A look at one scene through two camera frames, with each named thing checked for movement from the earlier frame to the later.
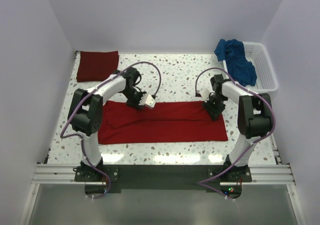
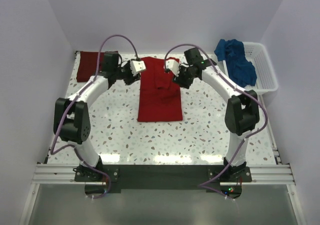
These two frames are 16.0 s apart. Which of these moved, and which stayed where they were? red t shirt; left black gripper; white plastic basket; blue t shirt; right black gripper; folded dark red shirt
Moved: left black gripper; red t shirt; right black gripper
Stayed: blue t shirt; white plastic basket; folded dark red shirt
